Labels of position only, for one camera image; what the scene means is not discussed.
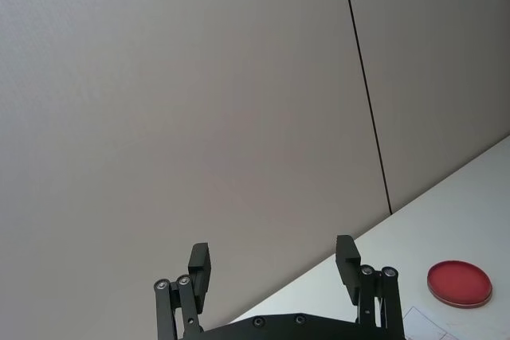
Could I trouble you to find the round red flat dish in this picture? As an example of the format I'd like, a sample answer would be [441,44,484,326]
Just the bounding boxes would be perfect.
[426,260,493,308]

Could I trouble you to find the white paper sheet with lines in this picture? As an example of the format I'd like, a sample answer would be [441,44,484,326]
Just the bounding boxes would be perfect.
[401,306,510,340]

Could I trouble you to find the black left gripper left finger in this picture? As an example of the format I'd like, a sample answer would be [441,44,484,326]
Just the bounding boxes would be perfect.
[153,242,212,340]

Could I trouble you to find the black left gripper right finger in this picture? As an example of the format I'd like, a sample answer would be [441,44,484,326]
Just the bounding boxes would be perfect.
[335,235,406,340]

